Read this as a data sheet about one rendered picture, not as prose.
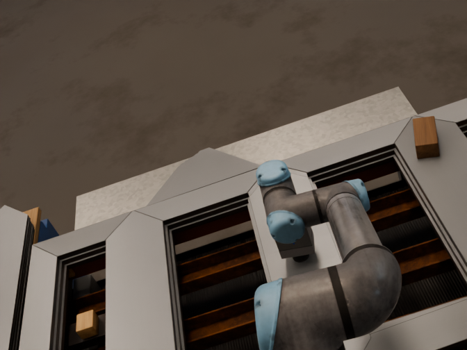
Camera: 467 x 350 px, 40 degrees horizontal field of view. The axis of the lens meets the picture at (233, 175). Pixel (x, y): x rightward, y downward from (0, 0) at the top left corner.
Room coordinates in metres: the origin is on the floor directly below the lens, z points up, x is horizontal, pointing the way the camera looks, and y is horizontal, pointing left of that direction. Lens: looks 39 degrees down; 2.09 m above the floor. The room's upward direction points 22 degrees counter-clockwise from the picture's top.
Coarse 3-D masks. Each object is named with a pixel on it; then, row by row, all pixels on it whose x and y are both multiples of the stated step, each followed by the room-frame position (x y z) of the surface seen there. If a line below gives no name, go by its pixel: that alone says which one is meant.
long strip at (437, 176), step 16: (448, 128) 1.34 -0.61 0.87; (400, 144) 1.35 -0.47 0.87; (448, 144) 1.28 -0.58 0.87; (464, 144) 1.26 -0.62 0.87; (416, 160) 1.27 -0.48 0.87; (432, 160) 1.24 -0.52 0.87; (448, 160) 1.22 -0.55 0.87; (464, 160) 1.20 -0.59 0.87; (416, 176) 1.21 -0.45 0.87; (432, 176) 1.19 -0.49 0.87; (448, 176) 1.17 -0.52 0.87; (464, 176) 1.15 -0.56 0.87; (432, 192) 1.14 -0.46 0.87; (448, 192) 1.12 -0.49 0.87; (464, 192) 1.09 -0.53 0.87; (448, 208) 1.07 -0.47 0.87; (464, 208) 1.05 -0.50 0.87; (448, 224) 1.02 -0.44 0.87; (464, 224) 1.00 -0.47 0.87; (464, 240) 0.96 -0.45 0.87; (464, 256) 0.91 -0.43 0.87
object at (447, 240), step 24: (288, 168) 1.44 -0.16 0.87; (336, 168) 1.38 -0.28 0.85; (360, 168) 1.36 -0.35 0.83; (408, 168) 1.27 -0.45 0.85; (192, 216) 1.42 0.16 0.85; (216, 216) 1.40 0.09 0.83; (432, 216) 1.08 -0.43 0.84; (168, 240) 1.36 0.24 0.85; (72, 264) 1.44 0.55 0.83; (168, 264) 1.27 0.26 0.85; (264, 264) 1.15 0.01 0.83; (456, 264) 0.93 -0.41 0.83
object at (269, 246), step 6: (312, 228) 1.17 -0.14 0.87; (318, 228) 1.16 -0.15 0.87; (324, 228) 1.15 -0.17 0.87; (264, 234) 1.22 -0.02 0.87; (318, 234) 1.14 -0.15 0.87; (324, 234) 1.13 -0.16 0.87; (264, 240) 1.20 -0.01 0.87; (270, 240) 1.19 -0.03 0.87; (264, 246) 1.18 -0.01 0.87; (270, 246) 1.17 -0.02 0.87; (276, 246) 1.16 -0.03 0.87; (264, 252) 1.15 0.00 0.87; (270, 252) 1.15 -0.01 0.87
